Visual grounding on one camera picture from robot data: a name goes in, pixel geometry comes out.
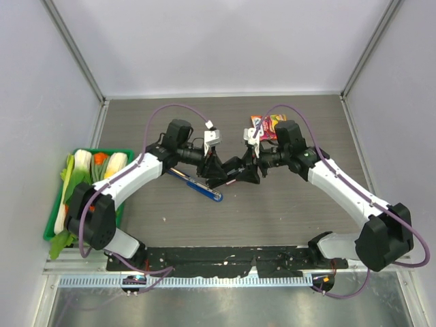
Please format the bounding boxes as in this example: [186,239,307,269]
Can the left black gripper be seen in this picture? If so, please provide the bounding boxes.
[176,142,227,179]

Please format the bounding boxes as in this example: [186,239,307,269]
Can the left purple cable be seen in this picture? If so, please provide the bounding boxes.
[78,104,214,260]

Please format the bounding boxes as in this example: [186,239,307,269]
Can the purple cable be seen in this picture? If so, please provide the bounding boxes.
[253,104,429,267]
[78,104,214,260]

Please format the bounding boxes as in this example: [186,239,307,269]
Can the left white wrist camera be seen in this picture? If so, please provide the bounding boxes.
[203,129,221,156]

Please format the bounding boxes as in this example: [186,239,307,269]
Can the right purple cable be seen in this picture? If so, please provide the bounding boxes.
[253,104,429,267]

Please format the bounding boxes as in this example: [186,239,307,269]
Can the green plastic tray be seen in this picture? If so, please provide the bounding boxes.
[43,149,134,241]

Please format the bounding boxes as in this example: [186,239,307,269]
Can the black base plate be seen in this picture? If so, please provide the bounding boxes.
[106,245,348,279]

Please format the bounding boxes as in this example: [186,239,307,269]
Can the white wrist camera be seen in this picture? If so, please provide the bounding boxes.
[243,127,260,158]
[203,129,221,156]

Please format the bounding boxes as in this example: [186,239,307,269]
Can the toy carrot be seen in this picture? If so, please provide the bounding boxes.
[93,152,108,166]

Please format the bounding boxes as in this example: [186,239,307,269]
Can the toy bok choy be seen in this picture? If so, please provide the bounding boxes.
[49,149,92,260]

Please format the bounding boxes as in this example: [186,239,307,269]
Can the slotted cable duct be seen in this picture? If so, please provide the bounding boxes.
[58,274,313,288]

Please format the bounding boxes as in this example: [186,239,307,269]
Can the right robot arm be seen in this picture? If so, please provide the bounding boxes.
[236,121,414,272]

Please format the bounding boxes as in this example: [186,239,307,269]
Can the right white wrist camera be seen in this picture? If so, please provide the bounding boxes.
[243,127,260,158]

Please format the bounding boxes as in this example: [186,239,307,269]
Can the toy green beans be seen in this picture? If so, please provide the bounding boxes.
[91,156,109,183]

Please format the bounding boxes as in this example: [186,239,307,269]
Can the toy napa cabbage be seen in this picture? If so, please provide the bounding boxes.
[103,152,127,179]

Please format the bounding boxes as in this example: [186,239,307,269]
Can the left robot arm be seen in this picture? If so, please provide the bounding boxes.
[64,119,226,272]

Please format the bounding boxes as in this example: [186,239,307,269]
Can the Fox's candy bag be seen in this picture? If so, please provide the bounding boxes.
[258,114,287,141]

